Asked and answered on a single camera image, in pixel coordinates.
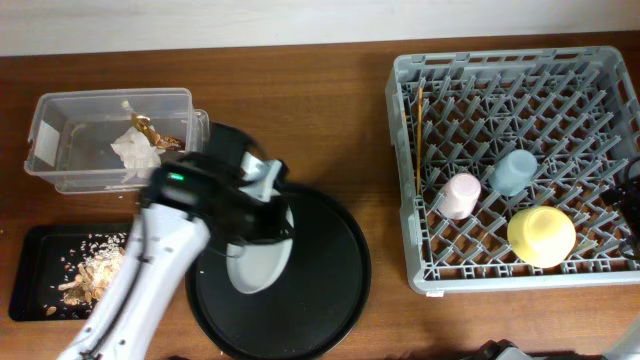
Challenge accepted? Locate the grey dishwasher rack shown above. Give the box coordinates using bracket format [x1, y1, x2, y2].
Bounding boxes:
[385, 46, 639, 297]

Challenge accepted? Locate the food scraps pile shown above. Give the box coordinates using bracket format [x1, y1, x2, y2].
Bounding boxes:
[43, 233, 126, 319]

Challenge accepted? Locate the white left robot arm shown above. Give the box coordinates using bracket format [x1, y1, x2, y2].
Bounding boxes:
[60, 124, 295, 359]

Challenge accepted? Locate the black square bin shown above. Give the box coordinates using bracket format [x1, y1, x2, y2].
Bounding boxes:
[8, 223, 131, 322]

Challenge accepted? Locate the white tissue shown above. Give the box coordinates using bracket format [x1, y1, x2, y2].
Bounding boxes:
[110, 127, 164, 183]

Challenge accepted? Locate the clear plastic waste bin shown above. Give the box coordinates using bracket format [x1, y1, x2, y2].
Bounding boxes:
[24, 88, 210, 194]

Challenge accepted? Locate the pink cup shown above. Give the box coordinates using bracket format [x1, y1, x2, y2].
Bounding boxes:
[438, 173, 481, 220]

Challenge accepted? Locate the yellow bowl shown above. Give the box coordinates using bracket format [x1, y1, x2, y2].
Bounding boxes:
[507, 206, 577, 268]

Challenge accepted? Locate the wooden chopstick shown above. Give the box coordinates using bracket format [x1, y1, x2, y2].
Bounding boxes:
[415, 85, 423, 196]

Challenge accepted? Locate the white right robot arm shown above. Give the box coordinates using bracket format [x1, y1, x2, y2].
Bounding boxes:
[601, 157, 639, 261]

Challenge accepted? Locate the light blue cup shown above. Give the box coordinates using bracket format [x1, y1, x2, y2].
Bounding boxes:
[489, 149, 538, 196]

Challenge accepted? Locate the gold snack wrapper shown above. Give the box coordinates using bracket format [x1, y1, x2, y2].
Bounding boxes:
[131, 113, 186, 151]

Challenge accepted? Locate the round black tray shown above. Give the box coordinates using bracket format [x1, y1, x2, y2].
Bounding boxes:
[185, 183, 371, 359]

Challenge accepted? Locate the grey plate with food scraps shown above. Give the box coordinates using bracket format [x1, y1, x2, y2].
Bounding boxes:
[226, 198, 295, 294]

